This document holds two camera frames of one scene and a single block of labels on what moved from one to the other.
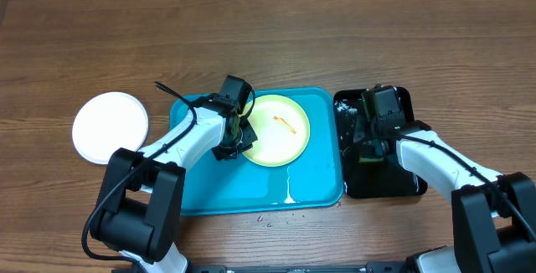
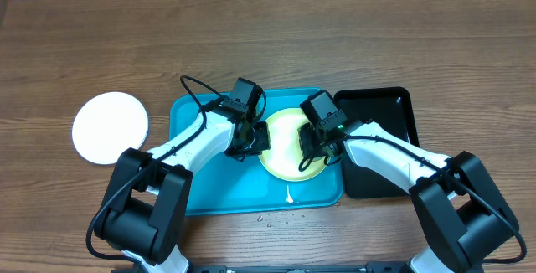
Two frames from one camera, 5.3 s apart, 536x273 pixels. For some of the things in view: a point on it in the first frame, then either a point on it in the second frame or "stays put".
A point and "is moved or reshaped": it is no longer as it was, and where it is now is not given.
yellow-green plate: [282, 128] is moved or reshaped
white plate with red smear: [107, 121] stays put
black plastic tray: [370, 164] stays put
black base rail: [387, 267] stays put
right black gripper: [366, 140] → [306, 141]
